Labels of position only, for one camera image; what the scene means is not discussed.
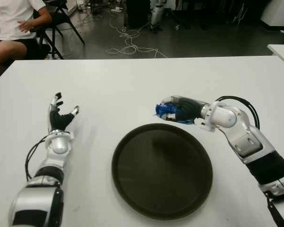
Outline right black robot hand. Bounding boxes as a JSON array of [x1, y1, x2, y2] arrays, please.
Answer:
[[160, 95, 208, 122]]

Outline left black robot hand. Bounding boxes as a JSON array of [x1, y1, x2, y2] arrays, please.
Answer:
[[47, 92, 80, 132]]

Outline blue Oreo packet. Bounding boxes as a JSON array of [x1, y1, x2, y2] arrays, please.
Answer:
[[153, 102, 195, 125]]

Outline round dark brown tray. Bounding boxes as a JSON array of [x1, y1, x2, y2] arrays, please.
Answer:
[[111, 122, 213, 221]]

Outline black stand leg with caster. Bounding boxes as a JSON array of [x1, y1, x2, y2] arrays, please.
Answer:
[[168, 4, 181, 31]]

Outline silver humanoid robot legs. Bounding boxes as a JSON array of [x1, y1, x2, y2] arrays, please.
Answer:
[[149, 0, 168, 31]]

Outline black folding chair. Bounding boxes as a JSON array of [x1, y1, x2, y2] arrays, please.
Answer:
[[32, 0, 85, 60]]

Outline seated person in white shirt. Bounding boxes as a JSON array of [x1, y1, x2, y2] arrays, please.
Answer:
[[0, 0, 53, 69]]

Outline white side table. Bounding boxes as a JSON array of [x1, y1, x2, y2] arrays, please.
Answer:
[[266, 44, 284, 69]]

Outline black cabinet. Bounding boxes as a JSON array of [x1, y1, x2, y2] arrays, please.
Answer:
[[125, 0, 152, 29]]

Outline white low cabinet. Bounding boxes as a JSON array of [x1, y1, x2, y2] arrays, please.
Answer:
[[63, 0, 80, 11]]

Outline white machine housing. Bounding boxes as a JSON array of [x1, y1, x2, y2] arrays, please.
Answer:
[[260, 0, 284, 28]]

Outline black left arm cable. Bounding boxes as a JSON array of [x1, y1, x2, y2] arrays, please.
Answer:
[[25, 137, 49, 182]]

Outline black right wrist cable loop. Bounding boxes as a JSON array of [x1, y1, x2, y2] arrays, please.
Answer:
[[214, 96, 261, 131]]

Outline white tangled floor cable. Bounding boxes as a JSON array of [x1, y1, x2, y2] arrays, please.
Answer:
[[105, 14, 168, 59]]

